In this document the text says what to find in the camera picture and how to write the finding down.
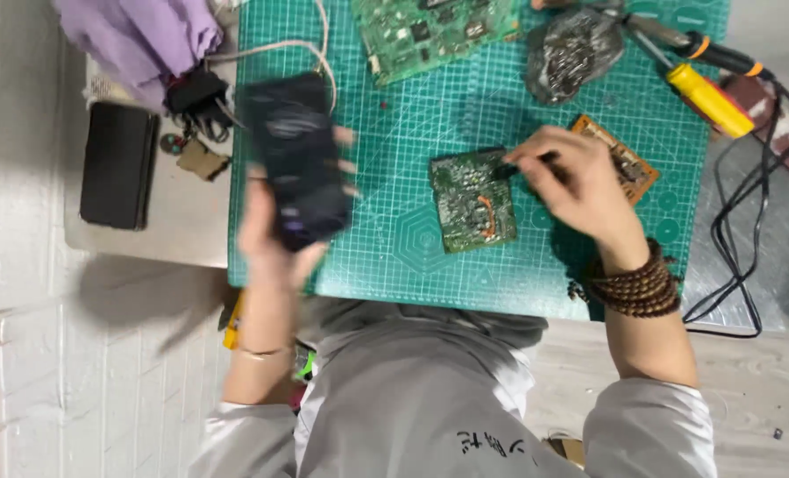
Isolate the person's grey sweatshirt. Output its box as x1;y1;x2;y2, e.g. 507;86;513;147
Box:
187;295;719;478

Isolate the black flat case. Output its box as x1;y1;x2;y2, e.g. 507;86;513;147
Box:
79;101;162;232

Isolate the yellow handled screwdriver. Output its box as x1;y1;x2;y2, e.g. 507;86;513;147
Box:
629;28;757;140

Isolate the black smartphone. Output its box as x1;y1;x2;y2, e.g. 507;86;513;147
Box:
235;72;357;253

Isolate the orange brown circuit board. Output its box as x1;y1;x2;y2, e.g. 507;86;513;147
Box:
570;114;661;207

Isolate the brown wooden bead bracelet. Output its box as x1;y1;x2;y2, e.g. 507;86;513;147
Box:
566;238;685;320

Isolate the black power cable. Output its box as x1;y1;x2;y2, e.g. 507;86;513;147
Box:
682;69;789;339

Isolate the small green circuit board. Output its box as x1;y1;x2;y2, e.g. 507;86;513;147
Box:
429;147;520;254

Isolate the beige cord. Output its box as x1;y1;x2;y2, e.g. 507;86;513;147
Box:
204;0;340;112

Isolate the brown leather tag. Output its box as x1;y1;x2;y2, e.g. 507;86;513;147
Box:
175;138;231;183

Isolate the black orange soldering iron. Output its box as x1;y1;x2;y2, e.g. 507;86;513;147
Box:
594;5;777;82

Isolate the purple cloth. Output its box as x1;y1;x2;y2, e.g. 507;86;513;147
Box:
52;0;226;112

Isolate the black hand tool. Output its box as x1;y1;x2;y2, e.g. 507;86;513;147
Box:
496;151;560;181

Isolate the yellow plastic object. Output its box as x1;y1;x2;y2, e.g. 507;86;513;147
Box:
221;289;247;351

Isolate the person's left hand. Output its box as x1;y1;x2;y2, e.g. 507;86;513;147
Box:
238;125;364;294

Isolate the large green circuit board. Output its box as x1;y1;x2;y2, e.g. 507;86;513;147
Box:
351;0;522;87

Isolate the brown cardboard piece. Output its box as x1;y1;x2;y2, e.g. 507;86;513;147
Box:
542;430;589;470

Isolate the bright green object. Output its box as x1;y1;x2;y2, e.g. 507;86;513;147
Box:
294;350;318;382

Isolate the grey metal sheet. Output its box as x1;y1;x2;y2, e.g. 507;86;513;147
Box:
682;131;789;333

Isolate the person's right hand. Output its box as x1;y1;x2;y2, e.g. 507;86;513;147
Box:
503;125;649;266

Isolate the black key pouch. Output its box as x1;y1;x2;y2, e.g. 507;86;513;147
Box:
164;66;237;143

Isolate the crumpled silver foil wad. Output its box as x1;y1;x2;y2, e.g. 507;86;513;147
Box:
526;8;627;107

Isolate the green cutting mat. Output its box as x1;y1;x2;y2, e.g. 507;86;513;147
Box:
227;0;733;323

